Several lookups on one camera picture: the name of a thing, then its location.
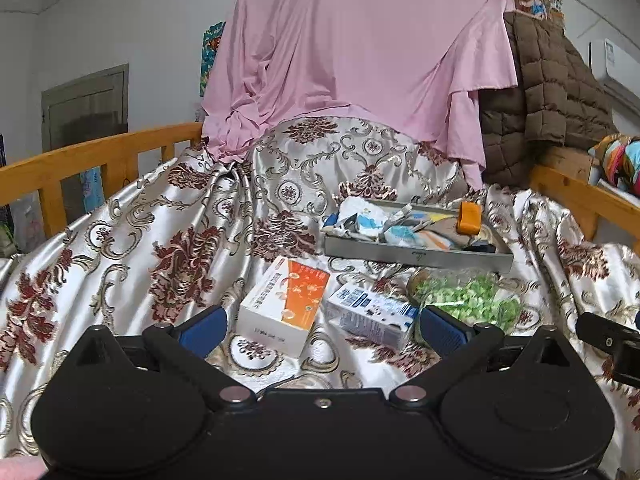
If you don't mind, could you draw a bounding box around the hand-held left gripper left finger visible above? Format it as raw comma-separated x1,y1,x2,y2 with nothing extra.
62,305,258,408

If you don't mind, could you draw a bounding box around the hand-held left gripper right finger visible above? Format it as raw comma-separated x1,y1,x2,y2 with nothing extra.
389,305,573,407

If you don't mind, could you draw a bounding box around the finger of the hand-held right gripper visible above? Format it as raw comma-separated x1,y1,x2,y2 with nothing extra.
575,311,640,387

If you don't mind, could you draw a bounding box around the grey tray with colourful picture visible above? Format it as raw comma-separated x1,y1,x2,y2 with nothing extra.
322,199,515,275

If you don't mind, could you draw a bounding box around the beige pouch with drawing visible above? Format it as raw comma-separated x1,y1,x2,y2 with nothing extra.
420,227,468,252

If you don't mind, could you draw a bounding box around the white printed washcloth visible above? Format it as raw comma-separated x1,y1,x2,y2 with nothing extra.
334,199,401,237

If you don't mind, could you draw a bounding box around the bag of green pieces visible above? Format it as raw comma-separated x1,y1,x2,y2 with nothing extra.
407,267,523,333

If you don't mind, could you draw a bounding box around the blue and white carton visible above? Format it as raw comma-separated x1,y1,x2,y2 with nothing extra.
324,282,420,352

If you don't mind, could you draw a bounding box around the orange and white box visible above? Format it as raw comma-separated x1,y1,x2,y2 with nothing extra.
236,255,332,356

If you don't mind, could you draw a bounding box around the floral satin blanket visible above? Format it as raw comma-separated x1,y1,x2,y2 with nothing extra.
0,116,640,480

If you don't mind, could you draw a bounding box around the small orange plastic case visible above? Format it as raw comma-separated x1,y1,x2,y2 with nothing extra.
459,202,484,236

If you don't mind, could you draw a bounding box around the white shelf board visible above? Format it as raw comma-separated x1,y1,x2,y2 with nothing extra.
597,177,640,202

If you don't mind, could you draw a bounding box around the multicolour patterned cloth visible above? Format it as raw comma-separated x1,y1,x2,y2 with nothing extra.
589,134,640,196

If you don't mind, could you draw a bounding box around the clear plastic bag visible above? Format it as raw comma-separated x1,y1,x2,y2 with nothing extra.
7,195,46,253

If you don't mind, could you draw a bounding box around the pink garment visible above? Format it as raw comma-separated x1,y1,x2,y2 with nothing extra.
0,454,43,480

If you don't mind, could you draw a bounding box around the brown quilted jacket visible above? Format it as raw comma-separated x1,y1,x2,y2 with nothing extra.
467,10,618,191

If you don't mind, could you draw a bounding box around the white air conditioner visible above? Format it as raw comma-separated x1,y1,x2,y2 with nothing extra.
589,39,640,96

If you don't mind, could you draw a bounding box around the pink hanging cloth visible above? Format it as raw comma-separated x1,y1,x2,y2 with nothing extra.
200,0,518,191

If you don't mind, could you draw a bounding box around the wooden bed rail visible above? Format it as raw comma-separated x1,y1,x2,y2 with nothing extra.
0,122,206,253
529,165,640,243

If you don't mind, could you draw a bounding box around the colourful wall poster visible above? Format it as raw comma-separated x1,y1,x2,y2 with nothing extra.
201,21,227,97

